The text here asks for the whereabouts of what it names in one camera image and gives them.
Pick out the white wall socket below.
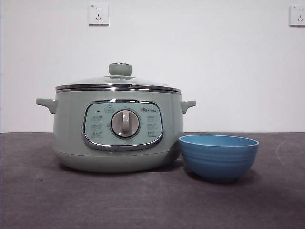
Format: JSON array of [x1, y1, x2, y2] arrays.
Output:
[[289, 5, 305, 27], [89, 4, 110, 26]]

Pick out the blue ribbed bowl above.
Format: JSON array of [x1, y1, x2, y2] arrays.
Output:
[[178, 135, 260, 184]]

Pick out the pale green electric steamer pot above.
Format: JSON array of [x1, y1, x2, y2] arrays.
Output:
[[35, 84, 197, 174]]

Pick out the glass lid with green knob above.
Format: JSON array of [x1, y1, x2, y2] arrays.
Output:
[[55, 62, 181, 93]]

